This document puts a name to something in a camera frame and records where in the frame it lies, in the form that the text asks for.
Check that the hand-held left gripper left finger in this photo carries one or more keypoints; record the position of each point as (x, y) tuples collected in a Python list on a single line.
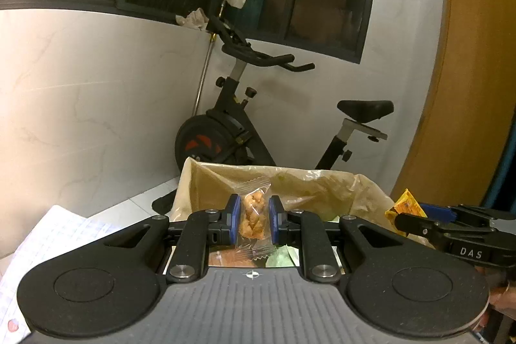
[(232, 221)]

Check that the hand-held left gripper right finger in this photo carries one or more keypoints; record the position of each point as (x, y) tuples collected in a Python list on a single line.
[(276, 221)]

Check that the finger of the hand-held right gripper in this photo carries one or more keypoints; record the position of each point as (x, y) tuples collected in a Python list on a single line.
[(463, 216), (415, 225)]

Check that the yellow snack packet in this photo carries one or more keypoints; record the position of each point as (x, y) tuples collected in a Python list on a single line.
[(405, 207)]

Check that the clear candy packet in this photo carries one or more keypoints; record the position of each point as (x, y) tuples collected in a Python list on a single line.
[(254, 215)]

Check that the cardboard box with plastic liner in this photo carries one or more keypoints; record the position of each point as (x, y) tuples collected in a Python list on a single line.
[(322, 187)]

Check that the person's right hand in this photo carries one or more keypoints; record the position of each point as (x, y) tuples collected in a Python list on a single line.
[(504, 297)]

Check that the black exercise bike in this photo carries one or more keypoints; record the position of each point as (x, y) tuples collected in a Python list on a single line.
[(225, 134)]

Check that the metal pole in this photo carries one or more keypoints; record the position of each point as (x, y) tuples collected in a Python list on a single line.
[(203, 78)]

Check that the wooden panel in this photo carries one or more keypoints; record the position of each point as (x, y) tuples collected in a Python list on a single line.
[(463, 66)]

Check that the checked tablecloth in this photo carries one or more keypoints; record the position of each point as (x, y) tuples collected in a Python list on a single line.
[(52, 235)]

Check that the crumpled white cloth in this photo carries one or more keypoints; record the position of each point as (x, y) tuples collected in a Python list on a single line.
[(193, 19)]

